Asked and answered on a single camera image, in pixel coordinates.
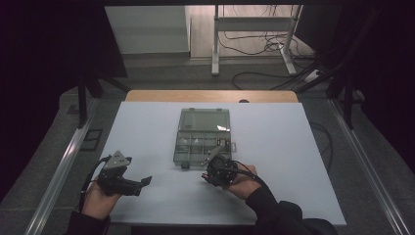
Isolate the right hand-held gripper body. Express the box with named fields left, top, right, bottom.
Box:
left=204, top=145, right=239, bottom=188

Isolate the long black floor cable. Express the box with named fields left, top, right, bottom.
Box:
left=231, top=67, right=316, bottom=91

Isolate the dark floor socket plate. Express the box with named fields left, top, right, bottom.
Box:
left=79, top=128, right=104, bottom=152

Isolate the white cabinet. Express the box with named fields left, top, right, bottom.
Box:
left=105, top=5, right=192, bottom=55

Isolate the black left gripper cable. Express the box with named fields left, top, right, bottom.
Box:
left=77, top=155, right=113, bottom=213

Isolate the aluminium rail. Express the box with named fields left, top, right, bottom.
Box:
left=328, top=98, right=413, bottom=235
left=23, top=97, right=101, bottom=235

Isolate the clear grey plastic compartment box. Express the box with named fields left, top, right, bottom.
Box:
left=172, top=107, right=238, bottom=170

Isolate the white power strip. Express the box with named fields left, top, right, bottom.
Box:
left=303, top=69, right=323, bottom=83

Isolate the tangle of black floor cables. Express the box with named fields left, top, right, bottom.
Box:
left=217, top=30, right=297, bottom=57

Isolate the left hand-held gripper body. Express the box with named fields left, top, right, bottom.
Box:
left=97, top=150, right=143, bottom=198

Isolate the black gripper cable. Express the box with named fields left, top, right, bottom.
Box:
left=77, top=155, right=113, bottom=213
left=232, top=160, right=272, bottom=191

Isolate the person's left hand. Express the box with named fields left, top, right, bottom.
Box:
left=80, top=180, right=123, bottom=220

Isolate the white metal desk frame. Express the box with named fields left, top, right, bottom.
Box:
left=210, top=4, right=300, bottom=77

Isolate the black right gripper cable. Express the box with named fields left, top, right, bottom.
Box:
left=232, top=160, right=272, bottom=191

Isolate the thin black cable loop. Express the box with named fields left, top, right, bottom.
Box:
left=308, top=120, right=335, bottom=171

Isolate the person's right hand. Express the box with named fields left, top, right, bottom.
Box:
left=226, top=163, right=259, bottom=201

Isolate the black metal stand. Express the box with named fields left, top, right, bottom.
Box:
left=76, top=69, right=132, bottom=129
left=295, top=62, right=366, bottom=130

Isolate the wooden table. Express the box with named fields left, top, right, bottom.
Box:
left=124, top=89, right=300, bottom=104

